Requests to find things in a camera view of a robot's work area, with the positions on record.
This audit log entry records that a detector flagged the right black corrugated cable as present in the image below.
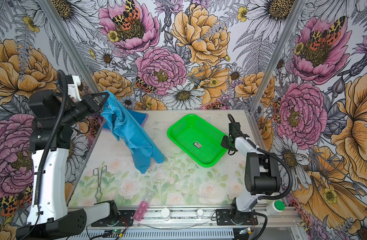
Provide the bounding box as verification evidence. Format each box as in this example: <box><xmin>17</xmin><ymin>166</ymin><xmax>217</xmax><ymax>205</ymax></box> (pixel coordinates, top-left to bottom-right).
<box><xmin>227</xmin><ymin>113</ymin><xmax>293</xmax><ymax>201</ymax></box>

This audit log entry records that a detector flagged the green plastic basket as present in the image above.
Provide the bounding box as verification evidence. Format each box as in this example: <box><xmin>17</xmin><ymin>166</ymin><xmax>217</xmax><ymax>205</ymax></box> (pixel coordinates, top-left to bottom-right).
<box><xmin>167</xmin><ymin>114</ymin><xmax>226</xmax><ymax>168</ymax></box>

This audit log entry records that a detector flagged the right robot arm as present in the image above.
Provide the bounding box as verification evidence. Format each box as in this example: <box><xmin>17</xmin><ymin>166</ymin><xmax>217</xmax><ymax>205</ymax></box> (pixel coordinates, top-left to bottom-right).
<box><xmin>221</xmin><ymin>120</ymin><xmax>282</xmax><ymax>216</ymax></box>

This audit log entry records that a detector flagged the white bottle green cap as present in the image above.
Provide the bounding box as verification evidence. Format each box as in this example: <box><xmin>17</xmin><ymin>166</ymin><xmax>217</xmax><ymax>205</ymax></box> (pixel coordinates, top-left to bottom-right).
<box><xmin>265</xmin><ymin>200</ymin><xmax>285</xmax><ymax>216</ymax></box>

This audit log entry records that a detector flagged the left aluminium corner post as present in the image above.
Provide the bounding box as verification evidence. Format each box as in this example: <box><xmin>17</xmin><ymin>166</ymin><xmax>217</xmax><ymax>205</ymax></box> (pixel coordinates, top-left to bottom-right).
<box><xmin>39</xmin><ymin>1</ymin><xmax>101</xmax><ymax>93</ymax></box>

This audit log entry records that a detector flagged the white bottle cap left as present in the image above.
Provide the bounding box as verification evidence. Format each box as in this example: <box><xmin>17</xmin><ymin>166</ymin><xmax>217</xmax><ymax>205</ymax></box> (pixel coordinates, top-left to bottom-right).
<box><xmin>161</xmin><ymin>208</ymin><xmax>171</xmax><ymax>221</ymax></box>

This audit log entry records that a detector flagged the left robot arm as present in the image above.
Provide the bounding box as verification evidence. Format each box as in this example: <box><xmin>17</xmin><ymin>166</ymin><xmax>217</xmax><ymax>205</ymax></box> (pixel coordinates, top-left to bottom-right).
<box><xmin>16</xmin><ymin>90</ymin><xmax>119</xmax><ymax>240</ymax></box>

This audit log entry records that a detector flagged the aluminium front rail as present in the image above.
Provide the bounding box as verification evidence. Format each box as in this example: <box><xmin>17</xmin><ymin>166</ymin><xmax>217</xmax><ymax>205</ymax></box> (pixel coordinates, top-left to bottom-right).
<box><xmin>93</xmin><ymin>205</ymin><xmax>302</xmax><ymax>230</ymax></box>

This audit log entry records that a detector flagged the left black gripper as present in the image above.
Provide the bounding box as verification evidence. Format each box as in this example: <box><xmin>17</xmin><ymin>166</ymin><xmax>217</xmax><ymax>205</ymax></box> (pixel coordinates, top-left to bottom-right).
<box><xmin>58</xmin><ymin>91</ymin><xmax>110</xmax><ymax>125</ymax></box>

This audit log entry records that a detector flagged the pink clear plastic bottle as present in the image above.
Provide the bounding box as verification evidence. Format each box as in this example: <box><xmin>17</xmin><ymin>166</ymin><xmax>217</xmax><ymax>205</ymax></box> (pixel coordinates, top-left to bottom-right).
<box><xmin>133</xmin><ymin>191</ymin><xmax>155</xmax><ymax>222</ymax></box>

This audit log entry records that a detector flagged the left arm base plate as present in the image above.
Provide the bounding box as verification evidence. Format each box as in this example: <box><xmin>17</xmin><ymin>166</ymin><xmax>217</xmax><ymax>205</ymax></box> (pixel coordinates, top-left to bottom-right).
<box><xmin>91</xmin><ymin>210</ymin><xmax>136</xmax><ymax>227</ymax></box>

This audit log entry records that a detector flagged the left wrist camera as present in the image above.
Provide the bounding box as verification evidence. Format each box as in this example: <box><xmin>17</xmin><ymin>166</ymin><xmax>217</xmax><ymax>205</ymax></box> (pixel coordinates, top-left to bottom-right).
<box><xmin>66</xmin><ymin>75</ymin><xmax>82</xmax><ymax>102</ymax></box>

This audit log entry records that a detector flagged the white bottle cap right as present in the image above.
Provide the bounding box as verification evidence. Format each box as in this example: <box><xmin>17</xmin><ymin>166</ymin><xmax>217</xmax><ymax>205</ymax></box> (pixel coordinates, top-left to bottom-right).
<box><xmin>196</xmin><ymin>209</ymin><xmax>204</xmax><ymax>219</ymax></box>

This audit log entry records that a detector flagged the light blue t shirt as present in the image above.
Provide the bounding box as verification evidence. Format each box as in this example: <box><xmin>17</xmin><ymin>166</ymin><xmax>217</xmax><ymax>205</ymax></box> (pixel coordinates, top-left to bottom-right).
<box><xmin>101</xmin><ymin>91</ymin><xmax>165</xmax><ymax>174</ymax></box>

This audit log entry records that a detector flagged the aluminium corner post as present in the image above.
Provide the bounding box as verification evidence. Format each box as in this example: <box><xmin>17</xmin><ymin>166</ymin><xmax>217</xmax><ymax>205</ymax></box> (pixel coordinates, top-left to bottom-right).
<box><xmin>248</xmin><ymin>0</ymin><xmax>307</xmax><ymax>115</ymax></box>
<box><xmin>39</xmin><ymin>1</ymin><xmax>101</xmax><ymax>93</ymax></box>

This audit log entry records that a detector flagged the right aluminium corner post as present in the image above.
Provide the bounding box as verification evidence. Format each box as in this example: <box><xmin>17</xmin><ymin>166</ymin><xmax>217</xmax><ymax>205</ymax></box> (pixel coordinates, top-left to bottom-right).
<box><xmin>248</xmin><ymin>0</ymin><xmax>307</xmax><ymax>115</ymax></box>

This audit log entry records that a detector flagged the folded dark blue t shirt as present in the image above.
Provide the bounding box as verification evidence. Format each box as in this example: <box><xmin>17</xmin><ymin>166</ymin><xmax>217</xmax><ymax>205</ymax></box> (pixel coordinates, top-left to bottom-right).
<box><xmin>129</xmin><ymin>110</ymin><xmax>148</xmax><ymax>127</ymax></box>

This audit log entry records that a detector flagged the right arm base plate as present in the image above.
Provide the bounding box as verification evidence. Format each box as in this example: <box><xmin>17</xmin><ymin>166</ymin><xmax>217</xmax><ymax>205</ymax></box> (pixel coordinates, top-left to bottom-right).
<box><xmin>215</xmin><ymin>209</ymin><xmax>258</xmax><ymax>226</ymax></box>

